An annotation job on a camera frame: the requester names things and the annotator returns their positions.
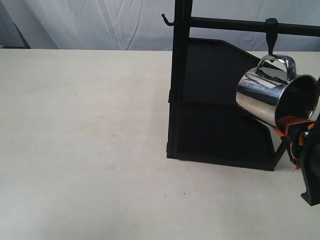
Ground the black side hook on post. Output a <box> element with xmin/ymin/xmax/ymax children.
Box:
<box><xmin>161</xmin><ymin>13</ymin><xmax>175</xmax><ymax>27</ymax></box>

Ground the black metal mug rack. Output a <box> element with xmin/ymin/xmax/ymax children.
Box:
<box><xmin>166</xmin><ymin>0</ymin><xmax>320</xmax><ymax>171</ymax></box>

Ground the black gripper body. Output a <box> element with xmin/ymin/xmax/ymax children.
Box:
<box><xmin>300</xmin><ymin>119</ymin><xmax>320</xmax><ymax>206</ymax></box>

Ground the black hanging hook on bar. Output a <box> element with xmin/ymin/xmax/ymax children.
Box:
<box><xmin>265</xmin><ymin>18</ymin><xmax>278</xmax><ymax>56</ymax></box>

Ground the stainless steel mug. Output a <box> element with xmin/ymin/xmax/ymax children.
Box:
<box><xmin>235</xmin><ymin>55</ymin><xmax>320</xmax><ymax>129</ymax></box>

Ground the white backdrop cloth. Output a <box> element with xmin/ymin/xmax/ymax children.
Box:
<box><xmin>0</xmin><ymin>0</ymin><xmax>320</xmax><ymax>51</ymax></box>

